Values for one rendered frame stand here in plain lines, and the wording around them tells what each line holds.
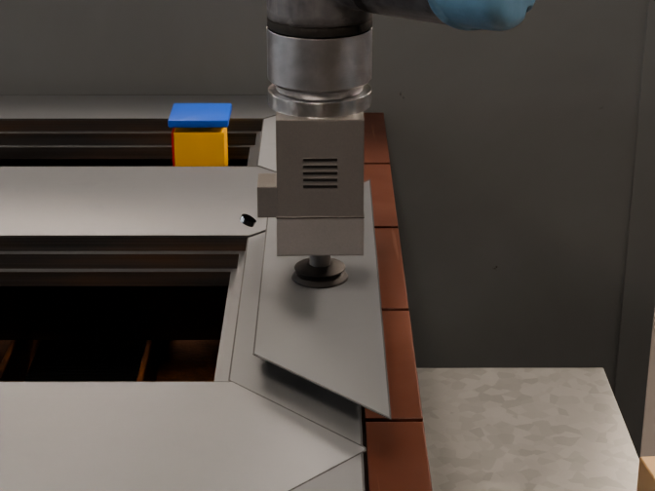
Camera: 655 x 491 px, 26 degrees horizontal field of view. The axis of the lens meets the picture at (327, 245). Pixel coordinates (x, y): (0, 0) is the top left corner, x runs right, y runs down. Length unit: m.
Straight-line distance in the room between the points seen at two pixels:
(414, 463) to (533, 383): 0.43
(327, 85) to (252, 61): 0.65
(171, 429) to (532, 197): 0.87
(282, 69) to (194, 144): 0.45
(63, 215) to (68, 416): 0.37
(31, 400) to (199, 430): 0.12
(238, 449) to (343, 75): 0.27
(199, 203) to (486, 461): 0.34
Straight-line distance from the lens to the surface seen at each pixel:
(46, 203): 1.31
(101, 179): 1.36
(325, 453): 0.89
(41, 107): 1.60
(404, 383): 1.03
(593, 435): 1.28
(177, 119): 1.43
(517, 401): 1.32
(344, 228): 1.02
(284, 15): 0.99
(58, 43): 1.66
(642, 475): 1.13
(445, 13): 0.93
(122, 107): 1.58
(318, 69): 0.99
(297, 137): 1.00
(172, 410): 0.94
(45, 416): 0.95
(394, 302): 1.16
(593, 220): 1.73
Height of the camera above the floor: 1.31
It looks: 22 degrees down
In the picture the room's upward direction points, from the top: straight up
